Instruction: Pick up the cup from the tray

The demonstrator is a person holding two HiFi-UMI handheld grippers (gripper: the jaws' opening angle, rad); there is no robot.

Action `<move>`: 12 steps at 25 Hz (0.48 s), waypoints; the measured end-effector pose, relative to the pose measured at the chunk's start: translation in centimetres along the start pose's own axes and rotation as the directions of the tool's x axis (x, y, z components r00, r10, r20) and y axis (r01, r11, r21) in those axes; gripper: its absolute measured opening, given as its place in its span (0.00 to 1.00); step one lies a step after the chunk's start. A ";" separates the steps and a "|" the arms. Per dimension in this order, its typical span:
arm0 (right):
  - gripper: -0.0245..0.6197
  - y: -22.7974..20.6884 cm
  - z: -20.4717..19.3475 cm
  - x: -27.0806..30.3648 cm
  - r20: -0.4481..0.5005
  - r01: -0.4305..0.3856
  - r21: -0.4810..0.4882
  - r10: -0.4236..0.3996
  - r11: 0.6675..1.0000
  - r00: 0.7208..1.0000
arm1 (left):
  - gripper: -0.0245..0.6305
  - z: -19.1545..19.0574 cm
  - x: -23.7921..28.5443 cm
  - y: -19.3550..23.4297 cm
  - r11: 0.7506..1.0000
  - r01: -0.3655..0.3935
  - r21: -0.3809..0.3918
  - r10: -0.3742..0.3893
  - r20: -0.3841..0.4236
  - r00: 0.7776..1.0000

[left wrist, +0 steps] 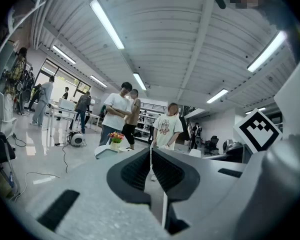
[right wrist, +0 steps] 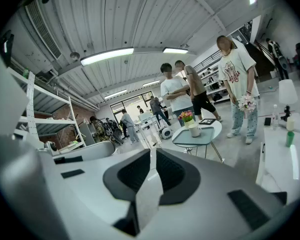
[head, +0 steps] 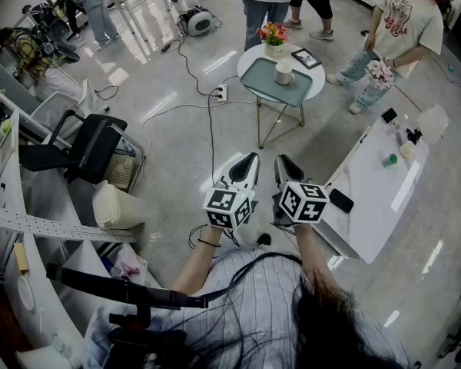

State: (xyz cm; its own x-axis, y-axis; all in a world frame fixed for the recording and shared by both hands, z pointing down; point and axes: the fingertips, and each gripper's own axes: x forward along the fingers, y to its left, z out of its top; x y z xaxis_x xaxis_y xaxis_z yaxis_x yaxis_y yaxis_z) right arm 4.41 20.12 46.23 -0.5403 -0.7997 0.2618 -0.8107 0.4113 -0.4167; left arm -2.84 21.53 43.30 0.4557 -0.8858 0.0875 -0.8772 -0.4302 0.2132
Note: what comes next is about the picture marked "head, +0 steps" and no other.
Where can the small green cup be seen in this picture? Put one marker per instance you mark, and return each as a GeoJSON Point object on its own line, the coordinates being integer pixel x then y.
{"type": "Point", "coordinates": [390, 160]}

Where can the round white side table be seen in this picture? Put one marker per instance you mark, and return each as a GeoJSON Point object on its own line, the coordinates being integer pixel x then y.
{"type": "Point", "coordinates": [317, 73]}

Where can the person's right forearm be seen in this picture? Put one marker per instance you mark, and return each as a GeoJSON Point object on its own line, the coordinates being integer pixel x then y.
{"type": "Point", "coordinates": [313, 248]}

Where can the small black gadget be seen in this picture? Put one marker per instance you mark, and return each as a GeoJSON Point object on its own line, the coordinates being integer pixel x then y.
{"type": "Point", "coordinates": [414, 135]}

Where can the white power strip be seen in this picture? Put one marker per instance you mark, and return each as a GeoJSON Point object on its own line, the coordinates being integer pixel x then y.
{"type": "Point", "coordinates": [222, 92]}

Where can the white marble cabinet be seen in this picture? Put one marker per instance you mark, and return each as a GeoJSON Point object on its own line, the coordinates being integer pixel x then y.
{"type": "Point", "coordinates": [369, 190]}

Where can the beige trash bin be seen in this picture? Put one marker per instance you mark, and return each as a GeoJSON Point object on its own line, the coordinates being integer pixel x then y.
{"type": "Point", "coordinates": [113, 208]}

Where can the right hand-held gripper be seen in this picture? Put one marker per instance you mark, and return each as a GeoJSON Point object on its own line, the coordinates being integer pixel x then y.
{"type": "Point", "coordinates": [303, 204]}

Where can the green-grey tray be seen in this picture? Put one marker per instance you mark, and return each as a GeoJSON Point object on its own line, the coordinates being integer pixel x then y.
{"type": "Point", "coordinates": [261, 79]}

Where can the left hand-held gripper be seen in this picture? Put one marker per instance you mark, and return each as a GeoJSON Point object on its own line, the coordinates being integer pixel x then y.
{"type": "Point", "coordinates": [228, 206]}

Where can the pink flower bouquet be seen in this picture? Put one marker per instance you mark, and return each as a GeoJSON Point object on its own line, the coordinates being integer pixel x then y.
{"type": "Point", "coordinates": [380, 74]}

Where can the small light green item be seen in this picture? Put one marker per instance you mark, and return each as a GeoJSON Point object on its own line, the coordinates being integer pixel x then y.
{"type": "Point", "coordinates": [7, 126]}

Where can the small cream jar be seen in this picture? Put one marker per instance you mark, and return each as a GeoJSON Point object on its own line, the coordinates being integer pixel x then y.
{"type": "Point", "coordinates": [408, 150]}

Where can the black smartphone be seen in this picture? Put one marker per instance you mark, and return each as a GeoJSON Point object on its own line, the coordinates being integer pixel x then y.
{"type": "Point", "coordinates": [341, 201]}

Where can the colourful flowers in white pot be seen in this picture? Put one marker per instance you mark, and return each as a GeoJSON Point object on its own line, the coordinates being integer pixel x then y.
{"type": "Point", "coordinates": [273, 35]}

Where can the yellow cardboard box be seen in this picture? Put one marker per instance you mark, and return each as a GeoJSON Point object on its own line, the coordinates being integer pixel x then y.
{"type": "Point", "coordinates": [21, 258]}

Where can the wicker basket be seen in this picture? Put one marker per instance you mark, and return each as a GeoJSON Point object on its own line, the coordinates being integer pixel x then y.
{"type": "Point", "coordinates": [120, 171]}

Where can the black wrist band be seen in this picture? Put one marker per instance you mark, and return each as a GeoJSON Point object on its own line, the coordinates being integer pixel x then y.
{"type": "Point", "coordinates": [211, 244]}

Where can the black picture frame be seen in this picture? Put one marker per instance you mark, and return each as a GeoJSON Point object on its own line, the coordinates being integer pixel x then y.
{"type": "Point", "coordinates": [306, 58]}

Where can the white mesh chair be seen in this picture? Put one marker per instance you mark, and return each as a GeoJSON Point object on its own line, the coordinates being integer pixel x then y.
{"type": "Point", "coordinates": [54, 110]}

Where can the black office chair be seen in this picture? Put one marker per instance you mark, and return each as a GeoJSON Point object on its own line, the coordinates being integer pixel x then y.
{"type": "Point", "coordinates": [96, 148]}

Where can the person's striped shirt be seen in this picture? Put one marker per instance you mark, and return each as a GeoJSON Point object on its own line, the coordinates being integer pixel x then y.
{"type": "Point", "coordinates": [253, 283]}

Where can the white curved desk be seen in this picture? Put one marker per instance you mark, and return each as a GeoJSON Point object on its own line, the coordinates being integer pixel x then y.
{"type": "Point", "coordinates": [7, 190]}

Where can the white round floor device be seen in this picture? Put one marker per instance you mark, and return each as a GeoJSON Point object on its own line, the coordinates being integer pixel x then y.
{"type": "Point", "coordinates": [199, 23]}

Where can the white mug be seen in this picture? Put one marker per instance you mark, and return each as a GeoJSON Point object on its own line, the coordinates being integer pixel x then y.
{"type": "Point", "coordinates": [282, 73]}

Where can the small dark-screen device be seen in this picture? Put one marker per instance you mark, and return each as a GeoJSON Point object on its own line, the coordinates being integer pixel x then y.
{"type": "Point", "coordinates": [389, 115]}

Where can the person's left forearm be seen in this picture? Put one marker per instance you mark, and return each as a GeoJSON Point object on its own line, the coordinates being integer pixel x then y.
{"type": "Point", "coordinates": [197, 263]}

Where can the person's right black shoe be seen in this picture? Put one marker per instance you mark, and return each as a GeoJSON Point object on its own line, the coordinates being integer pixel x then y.
{"type": "Point", "coordinates": [263, 240]}

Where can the black device with red button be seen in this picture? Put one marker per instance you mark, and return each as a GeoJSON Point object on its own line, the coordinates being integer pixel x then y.
{"type": "Point", "coordinates": [138, 340]}

